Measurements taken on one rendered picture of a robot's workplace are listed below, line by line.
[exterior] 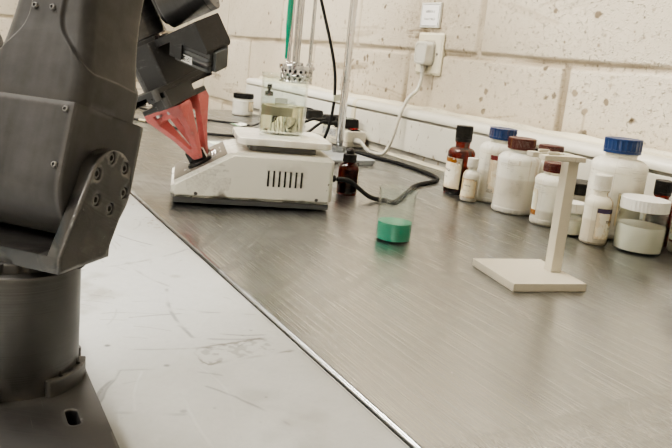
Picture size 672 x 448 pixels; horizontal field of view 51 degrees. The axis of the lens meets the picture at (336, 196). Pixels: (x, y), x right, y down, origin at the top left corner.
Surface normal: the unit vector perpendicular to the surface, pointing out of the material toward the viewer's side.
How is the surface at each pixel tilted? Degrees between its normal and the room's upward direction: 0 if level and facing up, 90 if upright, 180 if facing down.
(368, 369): 0
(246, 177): 90
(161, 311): 0
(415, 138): 90
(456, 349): 0
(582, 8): 90
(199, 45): 110
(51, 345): 90
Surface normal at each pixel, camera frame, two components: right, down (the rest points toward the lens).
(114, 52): 0.94, -0.04
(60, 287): 0.87, 0.18
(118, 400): 0.10, -0.98
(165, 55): 0.79, -0.16
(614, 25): -0.87, 0.00
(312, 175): 0.21, 0.21
